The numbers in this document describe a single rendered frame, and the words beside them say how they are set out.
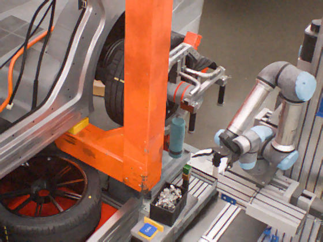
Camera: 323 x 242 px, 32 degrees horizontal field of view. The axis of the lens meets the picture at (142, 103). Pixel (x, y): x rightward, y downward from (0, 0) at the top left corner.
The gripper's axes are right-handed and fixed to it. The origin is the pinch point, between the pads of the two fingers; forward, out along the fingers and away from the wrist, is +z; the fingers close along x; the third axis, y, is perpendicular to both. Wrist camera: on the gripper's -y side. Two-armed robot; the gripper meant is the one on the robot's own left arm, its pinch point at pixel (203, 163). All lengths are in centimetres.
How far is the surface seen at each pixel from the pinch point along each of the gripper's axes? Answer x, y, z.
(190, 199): 50, 73, -40
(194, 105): 61, 21, -55
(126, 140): 72, 30, -15
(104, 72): 127, 19, -43
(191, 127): 63, 36, -55
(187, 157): 104, 96, -91
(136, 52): 59, -26, -16
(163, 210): 45, 62, -16
